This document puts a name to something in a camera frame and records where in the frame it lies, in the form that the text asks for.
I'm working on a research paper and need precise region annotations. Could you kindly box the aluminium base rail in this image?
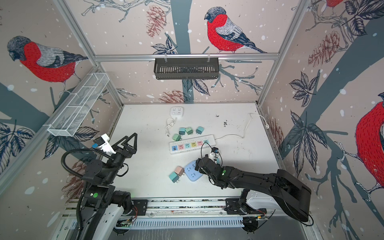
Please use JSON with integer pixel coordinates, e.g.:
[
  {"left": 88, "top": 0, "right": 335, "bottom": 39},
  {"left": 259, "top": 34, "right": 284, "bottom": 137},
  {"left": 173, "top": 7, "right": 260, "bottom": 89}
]
[{"left": 59, "top": 196, "right": 313, "bottom": 230}]

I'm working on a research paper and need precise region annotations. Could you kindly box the white square strip cable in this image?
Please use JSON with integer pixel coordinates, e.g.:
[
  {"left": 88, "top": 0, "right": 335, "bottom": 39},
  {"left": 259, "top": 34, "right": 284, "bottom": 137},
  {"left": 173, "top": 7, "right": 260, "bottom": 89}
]
[{"left": 164, "top": 117, "right": 177, "bottom": 138}]

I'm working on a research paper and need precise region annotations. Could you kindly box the blue rounded power strip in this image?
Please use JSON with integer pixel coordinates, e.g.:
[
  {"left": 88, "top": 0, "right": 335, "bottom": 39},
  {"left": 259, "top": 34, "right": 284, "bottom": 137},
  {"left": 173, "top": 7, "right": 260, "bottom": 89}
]
[{"left": 184, "top": 160, "right": 203, "bottom": 182}]

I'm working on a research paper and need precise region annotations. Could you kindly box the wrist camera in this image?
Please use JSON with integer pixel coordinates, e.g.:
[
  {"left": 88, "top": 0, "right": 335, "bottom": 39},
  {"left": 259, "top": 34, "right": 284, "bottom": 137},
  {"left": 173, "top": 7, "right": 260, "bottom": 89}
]
[
  {"left": 92, "top": 134, "right": 116, "bottom": 155},
  {"left": 209, "top": 147, "right": 219, "bottom": 164}
]

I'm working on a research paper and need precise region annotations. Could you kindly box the dark green plug adapter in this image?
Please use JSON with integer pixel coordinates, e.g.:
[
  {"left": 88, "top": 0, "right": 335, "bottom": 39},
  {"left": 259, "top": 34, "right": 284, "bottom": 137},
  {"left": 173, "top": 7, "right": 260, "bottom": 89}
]
[{"left": 172, "top": 134, "right": 182, "bottom": 142}]

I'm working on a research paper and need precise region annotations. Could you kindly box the teal plug adapter left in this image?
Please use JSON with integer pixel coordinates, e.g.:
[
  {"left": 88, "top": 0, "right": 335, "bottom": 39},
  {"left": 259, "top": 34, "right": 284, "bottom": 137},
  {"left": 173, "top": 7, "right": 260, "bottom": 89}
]
[{"left": 179, "top": 128, "right": 186, "bottom": 135}]

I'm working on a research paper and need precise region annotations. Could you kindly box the white long power strip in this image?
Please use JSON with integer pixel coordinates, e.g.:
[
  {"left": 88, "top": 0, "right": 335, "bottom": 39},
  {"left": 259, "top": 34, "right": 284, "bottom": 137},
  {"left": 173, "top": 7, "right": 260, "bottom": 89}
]
[{"left": 169, "top": 135, "right": 216, "bottom": 154}]

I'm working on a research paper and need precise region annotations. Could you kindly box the teal green front adapter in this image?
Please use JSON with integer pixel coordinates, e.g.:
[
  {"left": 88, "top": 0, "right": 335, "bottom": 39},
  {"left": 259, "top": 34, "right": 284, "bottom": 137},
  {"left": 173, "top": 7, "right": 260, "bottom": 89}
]
[{"left": 169, "top": 172, "right": 180, "bottom": 183}]

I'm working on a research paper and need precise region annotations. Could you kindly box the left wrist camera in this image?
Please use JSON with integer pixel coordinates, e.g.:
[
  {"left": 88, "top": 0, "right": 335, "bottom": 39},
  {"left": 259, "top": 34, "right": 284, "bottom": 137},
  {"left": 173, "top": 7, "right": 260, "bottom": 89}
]
[{"left": 92, "top": 134, "right": 116, "bottom": 155}]

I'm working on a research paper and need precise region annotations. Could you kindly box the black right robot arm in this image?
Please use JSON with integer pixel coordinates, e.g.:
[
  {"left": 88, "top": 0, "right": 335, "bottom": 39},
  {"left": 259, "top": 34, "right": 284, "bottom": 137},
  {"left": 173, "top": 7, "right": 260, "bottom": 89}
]
[{"left": 195, "top": 157, "right": 312, "bottom": 223}]

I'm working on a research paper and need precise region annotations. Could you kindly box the white mesh wall shelf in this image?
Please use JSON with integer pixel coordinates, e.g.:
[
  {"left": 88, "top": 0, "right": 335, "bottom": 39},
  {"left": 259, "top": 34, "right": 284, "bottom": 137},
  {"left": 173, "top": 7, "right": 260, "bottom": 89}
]
[{"left": 48, "top": 73, "right": 110, "bottom": 137}]

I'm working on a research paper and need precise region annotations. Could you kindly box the teal plug adapter right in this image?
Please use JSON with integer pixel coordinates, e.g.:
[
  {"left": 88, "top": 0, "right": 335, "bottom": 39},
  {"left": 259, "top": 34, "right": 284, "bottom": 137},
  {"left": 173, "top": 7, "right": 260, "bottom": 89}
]
[{"left": 196, "top": 126, "right": 204, "bottom": 135}]

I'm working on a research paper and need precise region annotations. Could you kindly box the pink plug adapter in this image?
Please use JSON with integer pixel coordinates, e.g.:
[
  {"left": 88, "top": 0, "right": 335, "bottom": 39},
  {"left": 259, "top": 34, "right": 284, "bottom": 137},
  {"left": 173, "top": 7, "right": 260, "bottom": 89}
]
[{"left": 174, "top": 166, "right": 185, "bottom": 177}]

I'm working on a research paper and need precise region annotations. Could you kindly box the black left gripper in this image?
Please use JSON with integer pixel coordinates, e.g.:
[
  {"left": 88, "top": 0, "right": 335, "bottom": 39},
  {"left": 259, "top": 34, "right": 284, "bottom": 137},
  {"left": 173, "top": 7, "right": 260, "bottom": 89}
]
[{"left": 105, "top": 133, "right": 136, "bottom": 185}]

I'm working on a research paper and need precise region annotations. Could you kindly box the green plug adapter middle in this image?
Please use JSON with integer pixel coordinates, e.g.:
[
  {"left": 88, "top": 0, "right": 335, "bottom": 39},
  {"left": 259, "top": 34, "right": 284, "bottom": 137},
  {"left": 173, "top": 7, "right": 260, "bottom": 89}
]
[{"left": 185, "top": 127, "right": 194, "bottom": 135}]

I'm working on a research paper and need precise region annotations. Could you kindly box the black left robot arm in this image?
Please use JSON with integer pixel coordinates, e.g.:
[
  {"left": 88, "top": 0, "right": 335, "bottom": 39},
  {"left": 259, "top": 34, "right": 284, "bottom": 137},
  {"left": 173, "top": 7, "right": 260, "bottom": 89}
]
[{"left": 61, "top": 133, "right": 140, "bottom": 240}]

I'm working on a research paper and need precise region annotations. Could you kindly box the teal plug adapter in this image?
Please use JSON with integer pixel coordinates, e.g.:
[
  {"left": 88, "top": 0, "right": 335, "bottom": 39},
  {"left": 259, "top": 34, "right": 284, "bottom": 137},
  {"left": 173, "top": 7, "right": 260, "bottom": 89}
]
[
  {"left": 179, "top": 128, "right": 186, "bottom": 135},
  {"left": 196, "top": 126, "right": 204, "bottom": 135}
]

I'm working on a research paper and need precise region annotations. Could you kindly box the white power strip cable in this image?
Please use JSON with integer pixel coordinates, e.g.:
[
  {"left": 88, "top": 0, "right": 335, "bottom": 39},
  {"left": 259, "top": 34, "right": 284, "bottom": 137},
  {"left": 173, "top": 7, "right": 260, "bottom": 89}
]
[{"left": 214, "top": 112, "right": 270, "bottom": 141}]

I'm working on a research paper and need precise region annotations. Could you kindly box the black hanging wire basket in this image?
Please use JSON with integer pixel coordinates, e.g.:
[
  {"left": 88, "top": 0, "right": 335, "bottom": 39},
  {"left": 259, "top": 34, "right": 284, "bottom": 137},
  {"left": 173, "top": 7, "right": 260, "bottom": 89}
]
[{"left": 154, "top": 58, "right": 220, "bottom": 80}]

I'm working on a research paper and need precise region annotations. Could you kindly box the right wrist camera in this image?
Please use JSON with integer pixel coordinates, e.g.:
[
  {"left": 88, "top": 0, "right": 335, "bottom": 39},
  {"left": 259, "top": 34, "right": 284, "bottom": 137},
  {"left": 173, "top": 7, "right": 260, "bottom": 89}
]
[{"left": 209, "top": 147, "right": 219, "bottom": 164}]

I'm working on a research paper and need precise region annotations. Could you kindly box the white square power strip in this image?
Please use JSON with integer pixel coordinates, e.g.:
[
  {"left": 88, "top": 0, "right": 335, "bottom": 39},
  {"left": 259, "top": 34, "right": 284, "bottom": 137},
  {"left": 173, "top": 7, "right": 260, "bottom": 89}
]
[{"left": 170, "top": 107, "right": 184, "bottom": 119}]

